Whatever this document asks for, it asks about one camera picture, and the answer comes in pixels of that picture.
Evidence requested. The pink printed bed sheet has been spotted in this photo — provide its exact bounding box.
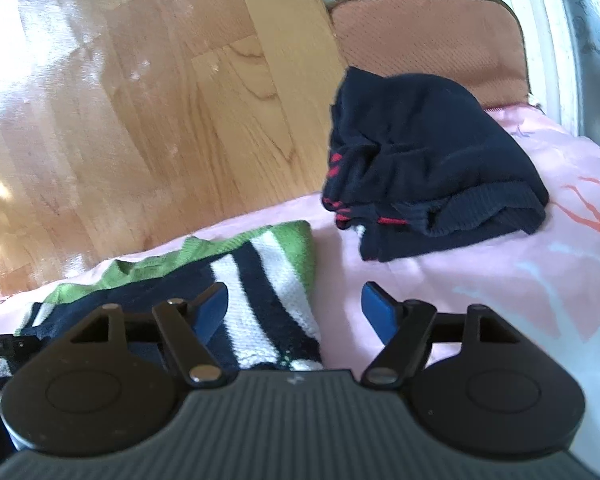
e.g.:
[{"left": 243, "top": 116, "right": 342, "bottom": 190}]
[{"left": 0, "top": 102, "right": 600, "bottom": 461}]

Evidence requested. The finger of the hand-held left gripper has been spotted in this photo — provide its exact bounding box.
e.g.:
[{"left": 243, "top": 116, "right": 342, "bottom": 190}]
[{"left": 12, "top": 335, "right": 48, "bottom": 361}]

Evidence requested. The navy green white striped sweater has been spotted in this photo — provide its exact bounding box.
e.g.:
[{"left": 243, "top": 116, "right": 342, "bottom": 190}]
[{"left": 0, "top": 220, "right": 326, "bottom": 386}]

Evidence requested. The white window frame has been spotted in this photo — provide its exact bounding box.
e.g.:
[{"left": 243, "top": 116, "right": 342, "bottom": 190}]
[{"left": 500, "top": 0, "right": 600, "bottom": 161}]

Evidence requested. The navy sweater with red pattern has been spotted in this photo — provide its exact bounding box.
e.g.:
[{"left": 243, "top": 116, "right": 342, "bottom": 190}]
[{"left": 321, "top": 66, "right": 550, "bottom": 263}]

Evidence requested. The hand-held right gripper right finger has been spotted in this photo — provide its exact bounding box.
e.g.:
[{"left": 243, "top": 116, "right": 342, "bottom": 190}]
[{"left": 360, "top": 282, "right": 523, "bottom": 388}]

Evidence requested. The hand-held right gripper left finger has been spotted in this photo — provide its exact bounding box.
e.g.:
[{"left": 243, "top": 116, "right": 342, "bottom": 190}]
[{"left": 67, "top": 282, "right": 229, "bottom": 388}]

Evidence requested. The brown mesh cushion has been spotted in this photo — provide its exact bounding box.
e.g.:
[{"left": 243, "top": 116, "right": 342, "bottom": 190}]
[{"left": 327, "top": 0, "right": 531, "bottom": 111}]

